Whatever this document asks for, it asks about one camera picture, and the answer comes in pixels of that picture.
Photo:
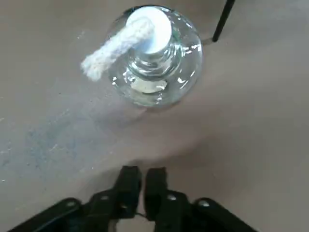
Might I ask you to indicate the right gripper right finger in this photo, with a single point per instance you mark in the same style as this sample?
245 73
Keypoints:
158 193

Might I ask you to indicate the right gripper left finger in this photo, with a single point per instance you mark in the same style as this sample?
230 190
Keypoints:
125 193

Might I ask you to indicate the glass alcohol lamp with wick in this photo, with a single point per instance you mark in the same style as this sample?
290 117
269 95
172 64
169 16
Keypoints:
157 72

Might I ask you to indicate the black metal tripod stand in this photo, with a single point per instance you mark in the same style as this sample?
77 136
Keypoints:
223 21

